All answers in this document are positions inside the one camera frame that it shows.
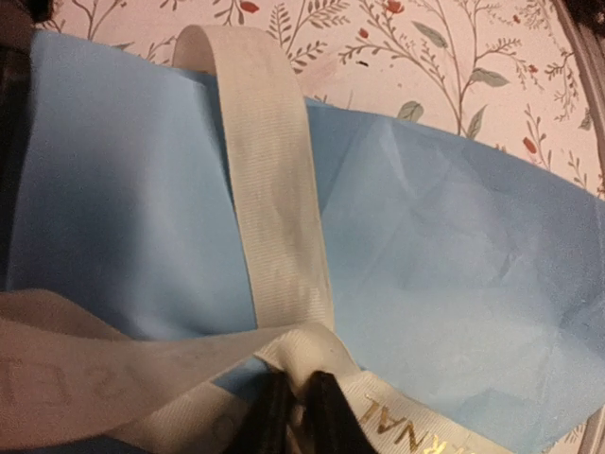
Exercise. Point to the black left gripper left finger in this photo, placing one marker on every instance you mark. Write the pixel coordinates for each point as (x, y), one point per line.
(278, 402)

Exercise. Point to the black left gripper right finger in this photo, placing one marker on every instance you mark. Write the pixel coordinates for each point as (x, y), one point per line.
(333, 424)

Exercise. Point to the white ribbon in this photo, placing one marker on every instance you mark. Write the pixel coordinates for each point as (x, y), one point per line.
(72, 383)

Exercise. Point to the floral patterned table mat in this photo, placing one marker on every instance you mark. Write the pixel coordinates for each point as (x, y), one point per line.
(526, 77)

